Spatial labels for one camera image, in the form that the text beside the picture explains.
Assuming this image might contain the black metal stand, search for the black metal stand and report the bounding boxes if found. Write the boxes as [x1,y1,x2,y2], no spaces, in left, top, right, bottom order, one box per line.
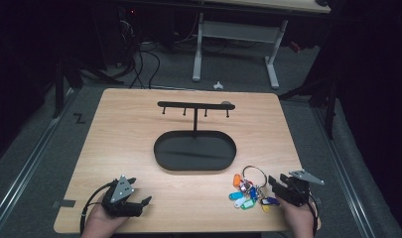
[52,53,124,120]
[277,63,342,141]

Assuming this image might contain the metal floor rail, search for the metal floor rail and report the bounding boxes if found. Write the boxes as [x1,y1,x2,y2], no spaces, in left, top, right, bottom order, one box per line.
[312,106,377,238]
[0,88,76,232]

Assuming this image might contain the black key rack with tray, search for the black key rack with tray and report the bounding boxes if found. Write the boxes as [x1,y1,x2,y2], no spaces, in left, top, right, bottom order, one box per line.
[153,100,238,173]

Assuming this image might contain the key ring with coloured tags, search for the key ring with coloured tags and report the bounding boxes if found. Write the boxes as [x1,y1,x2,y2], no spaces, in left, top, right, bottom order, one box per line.
[228,165,281,213]

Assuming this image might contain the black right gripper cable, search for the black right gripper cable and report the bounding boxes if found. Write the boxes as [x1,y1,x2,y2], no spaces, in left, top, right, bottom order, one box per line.
[308,193,322,237]

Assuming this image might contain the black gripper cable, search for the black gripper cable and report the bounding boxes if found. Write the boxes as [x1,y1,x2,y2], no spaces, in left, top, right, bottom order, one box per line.
[79,182,116,234]
[308,193,322,237]

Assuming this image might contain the dark computer tower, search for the dark computer tower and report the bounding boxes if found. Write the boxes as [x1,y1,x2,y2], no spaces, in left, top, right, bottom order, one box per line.
[116,5,141,67]

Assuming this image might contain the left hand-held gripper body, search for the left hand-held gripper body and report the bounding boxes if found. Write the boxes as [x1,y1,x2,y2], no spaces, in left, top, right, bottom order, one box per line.
[101,175,145,218]

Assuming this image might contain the grey tape strip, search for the grey tape strip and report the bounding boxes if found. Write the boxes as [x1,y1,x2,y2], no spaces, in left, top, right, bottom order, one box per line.
[52,198,77,209]

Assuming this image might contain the white-framed desk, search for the white-framed desk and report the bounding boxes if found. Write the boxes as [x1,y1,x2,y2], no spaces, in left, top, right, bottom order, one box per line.
[191,0,333,90]

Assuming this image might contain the person's left hand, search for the person's left hand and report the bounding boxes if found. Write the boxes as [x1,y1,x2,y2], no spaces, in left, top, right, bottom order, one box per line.
[81,201,131,238]

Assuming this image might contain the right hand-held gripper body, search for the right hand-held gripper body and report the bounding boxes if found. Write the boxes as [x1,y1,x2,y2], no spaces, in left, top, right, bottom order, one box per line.
[276,170,326,208]

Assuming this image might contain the black floor cables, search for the black floor cables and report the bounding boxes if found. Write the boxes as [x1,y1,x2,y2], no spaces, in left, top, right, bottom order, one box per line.
[120,38,162,90]

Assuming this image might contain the person's right hand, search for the person's right hand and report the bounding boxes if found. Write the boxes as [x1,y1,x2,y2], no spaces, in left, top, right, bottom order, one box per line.
[277,196,318,238]

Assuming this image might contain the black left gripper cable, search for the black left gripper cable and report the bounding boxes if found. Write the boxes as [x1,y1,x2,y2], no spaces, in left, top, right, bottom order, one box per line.
[79,182,116,234]

